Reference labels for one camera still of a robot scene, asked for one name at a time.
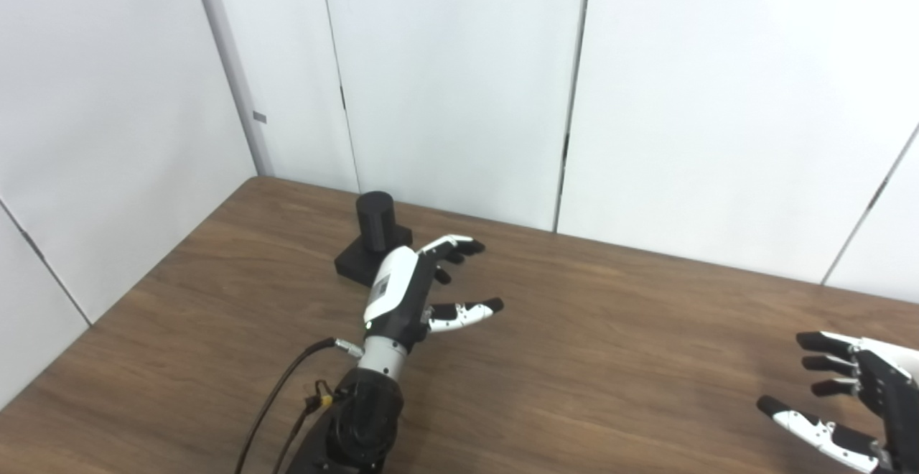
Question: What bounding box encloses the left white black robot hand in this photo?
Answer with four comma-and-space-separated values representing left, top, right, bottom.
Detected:
363, 235, 505, 353

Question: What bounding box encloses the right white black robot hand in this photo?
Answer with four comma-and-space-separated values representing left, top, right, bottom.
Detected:
756, 330, 919, 474

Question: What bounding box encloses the black peg with square base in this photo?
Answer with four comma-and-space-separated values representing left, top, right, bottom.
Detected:
334, 191, 414, 288

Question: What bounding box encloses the left thin wrist wire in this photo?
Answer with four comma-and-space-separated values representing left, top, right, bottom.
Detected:
273, 379, 340, 474

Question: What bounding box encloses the grey wall corner post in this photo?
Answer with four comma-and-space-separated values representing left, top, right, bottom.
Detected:
188, 0, 275, 177

